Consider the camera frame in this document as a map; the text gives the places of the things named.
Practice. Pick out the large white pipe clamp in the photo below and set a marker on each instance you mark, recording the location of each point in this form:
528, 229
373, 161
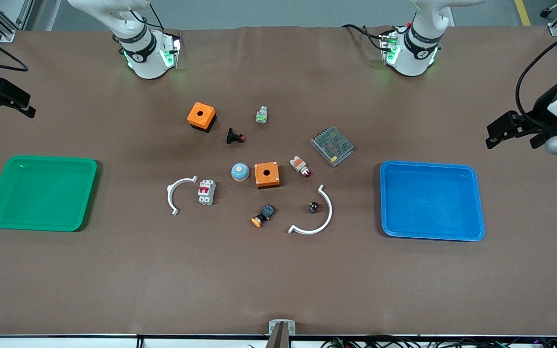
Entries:
329, 212

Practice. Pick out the white table edge rail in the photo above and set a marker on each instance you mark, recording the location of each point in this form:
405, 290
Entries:
65, 342

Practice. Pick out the green plastic tray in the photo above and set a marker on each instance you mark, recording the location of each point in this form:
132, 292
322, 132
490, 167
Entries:
41, 193

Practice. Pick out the green and white switch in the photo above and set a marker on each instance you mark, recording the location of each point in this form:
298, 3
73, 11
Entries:
261, 115

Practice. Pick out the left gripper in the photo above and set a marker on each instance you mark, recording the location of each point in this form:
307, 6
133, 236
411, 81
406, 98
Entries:
541, 113

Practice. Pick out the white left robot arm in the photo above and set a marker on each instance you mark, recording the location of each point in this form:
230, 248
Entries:
416, 60

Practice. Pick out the white circuit breaker red lever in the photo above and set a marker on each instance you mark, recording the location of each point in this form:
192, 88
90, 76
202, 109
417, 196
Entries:
206, 192

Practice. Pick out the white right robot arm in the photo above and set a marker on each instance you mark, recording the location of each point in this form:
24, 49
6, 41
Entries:
145, 63

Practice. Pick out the blue plastic tray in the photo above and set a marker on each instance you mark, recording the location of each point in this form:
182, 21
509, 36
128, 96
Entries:
431, 200

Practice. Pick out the blue dome buzzer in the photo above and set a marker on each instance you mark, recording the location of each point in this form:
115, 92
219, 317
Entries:
240, 172

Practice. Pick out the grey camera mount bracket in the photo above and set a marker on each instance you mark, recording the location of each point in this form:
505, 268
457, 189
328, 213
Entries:
282, 327

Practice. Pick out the brown table cover sheet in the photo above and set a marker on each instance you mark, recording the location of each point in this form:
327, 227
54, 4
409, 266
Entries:
114, 280

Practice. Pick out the orange button box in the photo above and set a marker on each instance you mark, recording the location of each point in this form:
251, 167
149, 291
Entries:
266, 174

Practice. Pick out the small white pipe clamp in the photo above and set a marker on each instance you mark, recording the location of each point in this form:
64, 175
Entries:
169, 193

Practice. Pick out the white and red indicator lamp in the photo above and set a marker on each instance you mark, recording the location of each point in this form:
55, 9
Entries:
299, 165

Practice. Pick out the metal mesh power supply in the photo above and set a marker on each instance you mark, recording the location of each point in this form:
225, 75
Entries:
332, 145

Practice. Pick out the orange and blue push button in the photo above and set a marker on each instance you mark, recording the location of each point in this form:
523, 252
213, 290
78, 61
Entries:
264, 214

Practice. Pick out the black square push button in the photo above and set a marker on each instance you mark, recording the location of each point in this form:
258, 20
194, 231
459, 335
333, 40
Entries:
233, 136

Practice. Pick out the orange box with black base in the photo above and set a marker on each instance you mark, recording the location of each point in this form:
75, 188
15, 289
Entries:
200, 115

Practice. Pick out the black cylindrical capacitor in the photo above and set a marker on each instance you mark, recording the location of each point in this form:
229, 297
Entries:
313, 207

